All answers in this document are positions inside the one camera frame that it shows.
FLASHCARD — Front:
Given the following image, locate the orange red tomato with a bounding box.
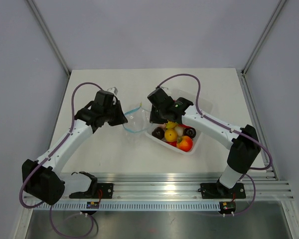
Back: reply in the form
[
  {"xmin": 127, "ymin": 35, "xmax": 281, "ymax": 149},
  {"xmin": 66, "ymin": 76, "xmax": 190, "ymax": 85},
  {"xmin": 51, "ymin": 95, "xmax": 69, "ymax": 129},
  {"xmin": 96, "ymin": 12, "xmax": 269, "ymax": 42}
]
[{"xmin": 176, "ymin": 135, "xmax": 193, "ymax": 152}]

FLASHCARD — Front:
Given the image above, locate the yellow orange fruit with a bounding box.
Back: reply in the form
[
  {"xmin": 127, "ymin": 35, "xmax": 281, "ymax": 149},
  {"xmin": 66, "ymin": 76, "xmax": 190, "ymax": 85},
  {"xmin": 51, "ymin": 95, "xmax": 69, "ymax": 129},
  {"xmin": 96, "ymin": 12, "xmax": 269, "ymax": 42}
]
[{"xmin": 164, "ymin": 128, "xmax": 178, "ymax": 142}]

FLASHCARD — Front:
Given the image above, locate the left small circuit board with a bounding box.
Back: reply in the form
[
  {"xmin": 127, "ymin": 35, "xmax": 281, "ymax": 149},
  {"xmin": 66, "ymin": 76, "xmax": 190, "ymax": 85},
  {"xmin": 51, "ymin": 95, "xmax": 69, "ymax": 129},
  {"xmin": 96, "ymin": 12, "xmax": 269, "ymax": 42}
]
[{"xmin": 86, "ymin": 201, "xmax": 100, "ymax": 210}]

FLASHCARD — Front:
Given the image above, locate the white garlic bulb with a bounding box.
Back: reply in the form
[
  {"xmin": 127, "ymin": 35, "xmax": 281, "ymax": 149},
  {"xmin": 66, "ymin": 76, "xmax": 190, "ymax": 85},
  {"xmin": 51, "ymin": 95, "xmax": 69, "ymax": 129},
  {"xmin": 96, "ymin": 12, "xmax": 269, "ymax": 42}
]
[{"xmin": 174, "ymin": 126, "xmax": 184, "ymax": 137}]

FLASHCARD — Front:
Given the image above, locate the white slotted cable duct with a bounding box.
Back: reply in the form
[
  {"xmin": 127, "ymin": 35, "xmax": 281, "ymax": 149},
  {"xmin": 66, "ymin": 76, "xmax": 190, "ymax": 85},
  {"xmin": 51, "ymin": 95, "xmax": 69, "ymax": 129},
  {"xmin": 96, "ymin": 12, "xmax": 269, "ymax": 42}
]
[{"xmin": 37, "ymin": 201, "xmax": 220, "ymax": 212}]

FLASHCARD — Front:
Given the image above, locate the right aluminium corner post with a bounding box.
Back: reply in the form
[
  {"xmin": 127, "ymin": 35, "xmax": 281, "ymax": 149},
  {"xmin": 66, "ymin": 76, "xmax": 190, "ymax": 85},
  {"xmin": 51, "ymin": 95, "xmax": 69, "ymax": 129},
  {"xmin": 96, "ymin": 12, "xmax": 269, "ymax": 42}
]
[{"xmin": 241, "ymin": 0, "xmax": 288, "ymax": 77}]

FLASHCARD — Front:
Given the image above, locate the small circuit board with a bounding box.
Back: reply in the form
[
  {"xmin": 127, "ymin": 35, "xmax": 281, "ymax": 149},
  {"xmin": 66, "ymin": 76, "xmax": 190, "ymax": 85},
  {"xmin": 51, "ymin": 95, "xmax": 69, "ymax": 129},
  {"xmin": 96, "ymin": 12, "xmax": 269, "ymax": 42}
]
[
  {"xmin": 86, "ymin": 201, "xmax": 100, "ymax": 210},
  {"xmin": 219, "ymin": 201, "xmax": 236, "ymax": 215}
]

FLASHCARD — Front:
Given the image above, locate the red chili pepper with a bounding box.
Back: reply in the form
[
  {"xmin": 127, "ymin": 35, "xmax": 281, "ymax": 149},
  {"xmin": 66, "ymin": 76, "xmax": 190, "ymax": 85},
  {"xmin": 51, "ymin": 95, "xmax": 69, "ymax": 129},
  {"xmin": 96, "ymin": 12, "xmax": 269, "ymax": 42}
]
[{"xmin": 166, "ymin": 141, "xmax": 177, "ymax": 147}]

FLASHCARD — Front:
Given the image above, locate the aluminium rail frame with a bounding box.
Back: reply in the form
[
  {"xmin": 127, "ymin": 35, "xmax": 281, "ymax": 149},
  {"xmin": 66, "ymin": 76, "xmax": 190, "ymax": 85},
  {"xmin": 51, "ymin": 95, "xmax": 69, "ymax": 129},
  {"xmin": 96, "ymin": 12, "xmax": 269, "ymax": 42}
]
[{"xmin": 22, "ymin": 73, "xmax": 295, "ymax": 202}]

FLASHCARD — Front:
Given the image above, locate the aluminium corner post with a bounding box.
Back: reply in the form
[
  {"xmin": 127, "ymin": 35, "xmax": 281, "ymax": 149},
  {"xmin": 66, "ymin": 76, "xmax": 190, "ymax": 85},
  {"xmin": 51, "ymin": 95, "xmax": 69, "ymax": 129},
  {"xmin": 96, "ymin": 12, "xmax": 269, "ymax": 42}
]
[
  {"xmin": 241, "ymin": 0, "xmax": 288, "ymax": 77},
  {"xmin": 25, "ymin": 0, "xmax": 71, "ymax": 79}
]

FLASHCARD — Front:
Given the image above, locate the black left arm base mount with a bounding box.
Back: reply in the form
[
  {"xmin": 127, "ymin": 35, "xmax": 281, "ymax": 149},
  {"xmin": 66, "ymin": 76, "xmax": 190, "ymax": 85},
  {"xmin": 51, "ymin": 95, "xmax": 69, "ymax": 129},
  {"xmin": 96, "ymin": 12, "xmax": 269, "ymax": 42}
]
[{"xmin": 69, "ymin": 183, "xmax": 114, "ymax": 199}]

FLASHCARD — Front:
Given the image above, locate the clear zip top bag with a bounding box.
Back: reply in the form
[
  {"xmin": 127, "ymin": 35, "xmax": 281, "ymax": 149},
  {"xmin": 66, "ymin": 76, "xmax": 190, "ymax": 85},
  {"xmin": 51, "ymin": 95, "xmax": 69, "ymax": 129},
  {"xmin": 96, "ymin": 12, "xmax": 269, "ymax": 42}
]
[{"xmin": 123, "ymin": 102, "xmax": 152, "ymax": 143}]

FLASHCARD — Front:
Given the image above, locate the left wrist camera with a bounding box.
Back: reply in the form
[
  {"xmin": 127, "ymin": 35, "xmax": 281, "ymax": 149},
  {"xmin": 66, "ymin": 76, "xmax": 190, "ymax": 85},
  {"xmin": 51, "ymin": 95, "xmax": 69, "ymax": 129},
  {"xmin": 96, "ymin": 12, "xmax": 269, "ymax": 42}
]
[{"xmin": 107, "ymin": 87, "xmax": 118, "ymax": 96}]

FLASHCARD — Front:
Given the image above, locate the white perforated plastic basket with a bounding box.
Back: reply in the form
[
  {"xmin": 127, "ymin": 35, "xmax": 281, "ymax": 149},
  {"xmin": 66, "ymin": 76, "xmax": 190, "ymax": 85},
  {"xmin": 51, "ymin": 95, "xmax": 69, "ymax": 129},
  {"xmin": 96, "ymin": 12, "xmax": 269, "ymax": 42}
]
[{"xmin": 145, "ymin": 87, "xmax": 205, "ymax": 155}]

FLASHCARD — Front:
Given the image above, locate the yellow banana bunch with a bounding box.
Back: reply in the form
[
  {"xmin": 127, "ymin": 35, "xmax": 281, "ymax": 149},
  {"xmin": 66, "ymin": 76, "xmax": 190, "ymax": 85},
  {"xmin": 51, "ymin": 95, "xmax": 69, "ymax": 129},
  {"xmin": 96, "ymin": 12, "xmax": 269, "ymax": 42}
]
[{"xmin": 165, "ymin": 121, "xmax": 178, "ymax": 129}]

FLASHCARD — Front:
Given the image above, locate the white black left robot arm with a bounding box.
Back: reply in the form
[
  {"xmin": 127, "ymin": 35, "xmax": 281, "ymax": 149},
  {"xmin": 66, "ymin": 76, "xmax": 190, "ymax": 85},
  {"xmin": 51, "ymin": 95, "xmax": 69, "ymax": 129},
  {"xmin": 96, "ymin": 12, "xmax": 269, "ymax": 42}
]
[{"xmin": 20, "ymin": 87, "xmax": 128, "ymax": 205}]

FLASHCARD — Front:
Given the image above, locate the dark purple plum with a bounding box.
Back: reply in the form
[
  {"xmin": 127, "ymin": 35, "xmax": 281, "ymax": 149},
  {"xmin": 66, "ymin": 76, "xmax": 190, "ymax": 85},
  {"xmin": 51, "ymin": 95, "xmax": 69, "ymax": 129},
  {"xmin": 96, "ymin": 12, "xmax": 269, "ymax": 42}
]
[{"xmin": 151, "ymin": 126, "xmax": 165, "ymax": 140}]

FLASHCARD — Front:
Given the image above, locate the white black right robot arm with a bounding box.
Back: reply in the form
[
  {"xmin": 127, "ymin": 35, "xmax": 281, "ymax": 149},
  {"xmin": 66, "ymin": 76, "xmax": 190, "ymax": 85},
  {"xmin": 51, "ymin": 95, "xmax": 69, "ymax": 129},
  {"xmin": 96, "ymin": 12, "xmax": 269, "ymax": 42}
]
[{"xmin": 148, "ymin": 87, "xmax": 260, "ymax": 198}]

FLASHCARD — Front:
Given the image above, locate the left aluminium corner post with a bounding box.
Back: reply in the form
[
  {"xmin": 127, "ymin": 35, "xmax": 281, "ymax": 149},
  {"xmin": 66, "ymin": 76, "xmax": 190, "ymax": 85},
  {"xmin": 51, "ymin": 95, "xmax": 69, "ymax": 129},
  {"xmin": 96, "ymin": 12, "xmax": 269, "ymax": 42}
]
[{"xmin": 25, "ymin": 0, "xmax": 71, "ymax": 79}]

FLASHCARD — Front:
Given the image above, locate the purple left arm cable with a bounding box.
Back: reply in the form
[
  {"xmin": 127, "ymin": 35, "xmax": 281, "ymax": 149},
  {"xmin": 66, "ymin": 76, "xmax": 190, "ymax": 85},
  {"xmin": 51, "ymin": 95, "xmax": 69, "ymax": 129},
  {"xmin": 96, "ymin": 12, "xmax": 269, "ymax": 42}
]
[{"xmin": 19, "ymin": 82, "xmax": 105, "ymax": 236}]

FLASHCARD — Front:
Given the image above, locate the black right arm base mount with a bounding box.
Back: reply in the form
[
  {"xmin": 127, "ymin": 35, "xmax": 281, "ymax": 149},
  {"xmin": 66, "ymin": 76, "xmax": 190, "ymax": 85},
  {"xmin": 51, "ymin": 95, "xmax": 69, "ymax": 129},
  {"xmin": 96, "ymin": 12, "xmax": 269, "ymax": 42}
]
[{"xmin": 197, "ymin": 182, "xmax": 246, "ymax": 199}]

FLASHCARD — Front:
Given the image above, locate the right small circuit board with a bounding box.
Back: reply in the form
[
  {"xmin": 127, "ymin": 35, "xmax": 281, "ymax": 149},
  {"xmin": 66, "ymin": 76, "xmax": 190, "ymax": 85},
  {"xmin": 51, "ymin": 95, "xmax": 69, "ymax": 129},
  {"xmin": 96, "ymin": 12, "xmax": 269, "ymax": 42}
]
[{"xmin": 219, "ymin": 201, "xmax": 236, "ymax": 215}]

